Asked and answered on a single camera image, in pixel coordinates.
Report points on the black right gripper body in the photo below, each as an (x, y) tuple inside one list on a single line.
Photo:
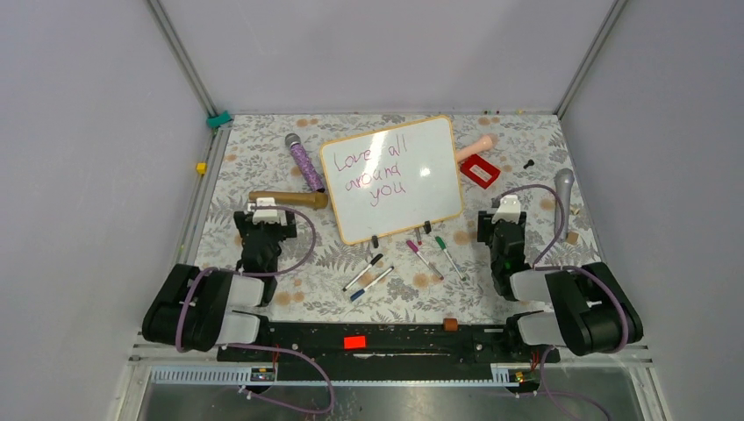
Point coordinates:
[(486, 231)]

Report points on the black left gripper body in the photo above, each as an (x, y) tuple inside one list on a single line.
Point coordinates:
[(275, 232)]

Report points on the red tip white marker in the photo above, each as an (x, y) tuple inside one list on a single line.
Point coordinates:
[(432, 268)]

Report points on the yellow framed whiteboard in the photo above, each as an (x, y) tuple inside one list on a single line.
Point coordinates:
[(393, 180)]

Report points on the magenta cap marker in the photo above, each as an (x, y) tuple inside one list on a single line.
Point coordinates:
[(412, 246)]

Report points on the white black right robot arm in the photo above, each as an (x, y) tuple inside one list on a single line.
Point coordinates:
[(590, 312)]

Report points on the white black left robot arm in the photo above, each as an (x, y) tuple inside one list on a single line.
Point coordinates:
[(198, 309)]

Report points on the blue cap whiteboard marker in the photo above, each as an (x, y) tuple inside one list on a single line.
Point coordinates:
[(365, 289)]

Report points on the black cap whiteboard marker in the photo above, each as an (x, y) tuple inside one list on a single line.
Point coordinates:
[(373, 261)]

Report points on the green cap marker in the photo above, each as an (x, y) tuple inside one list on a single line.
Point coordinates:
[(443, 246)]

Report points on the floral table mat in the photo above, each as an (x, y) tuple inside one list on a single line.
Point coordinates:
[(253, 156)]

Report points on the silver microphone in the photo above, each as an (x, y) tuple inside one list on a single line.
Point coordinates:
[(563, 184)]

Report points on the red plastic tray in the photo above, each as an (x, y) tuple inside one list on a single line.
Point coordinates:
[(480, 171)]

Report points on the orange brown cylinder block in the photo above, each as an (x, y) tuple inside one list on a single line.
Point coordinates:
[(450, 325)]

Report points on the purple glitter microphone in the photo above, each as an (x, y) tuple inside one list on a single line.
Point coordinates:
[(304, 163)]

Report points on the teal corner clamp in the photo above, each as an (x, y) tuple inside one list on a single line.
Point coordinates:
[(218, 120)]

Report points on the red label sticker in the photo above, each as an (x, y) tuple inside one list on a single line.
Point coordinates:
[(354, 342)]

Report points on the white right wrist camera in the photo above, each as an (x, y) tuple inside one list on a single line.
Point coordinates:
[(508, 208)]

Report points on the wooden rolling pin handle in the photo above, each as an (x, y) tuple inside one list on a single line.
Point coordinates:
[(315, 200)]

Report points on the white cable duct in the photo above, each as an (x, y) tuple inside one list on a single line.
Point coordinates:
[(368, 373)]

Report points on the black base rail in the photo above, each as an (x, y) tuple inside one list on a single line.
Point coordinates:
[(399, 344)]

